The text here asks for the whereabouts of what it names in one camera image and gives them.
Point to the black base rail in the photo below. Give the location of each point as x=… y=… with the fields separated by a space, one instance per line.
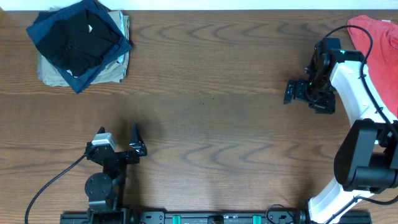
x=158 y=217

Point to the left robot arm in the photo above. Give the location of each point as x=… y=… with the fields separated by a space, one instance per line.
x=105 y=189

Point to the folded khaki garment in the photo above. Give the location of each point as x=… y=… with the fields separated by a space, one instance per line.
x=113 y=72

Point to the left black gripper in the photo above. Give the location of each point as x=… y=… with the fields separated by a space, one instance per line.
x=137 y=147

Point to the black t-shirt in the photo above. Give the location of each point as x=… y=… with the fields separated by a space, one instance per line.
x=78 y=43

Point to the red t-shirt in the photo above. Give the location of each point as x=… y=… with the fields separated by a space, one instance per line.
x=382 y=62

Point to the folded navy blue garment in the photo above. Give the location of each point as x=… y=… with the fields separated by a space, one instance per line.
x=44 y=22

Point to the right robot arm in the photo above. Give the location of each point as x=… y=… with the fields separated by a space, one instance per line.
x=366 y=162

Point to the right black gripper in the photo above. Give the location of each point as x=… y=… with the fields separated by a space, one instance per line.
x=325 y=106

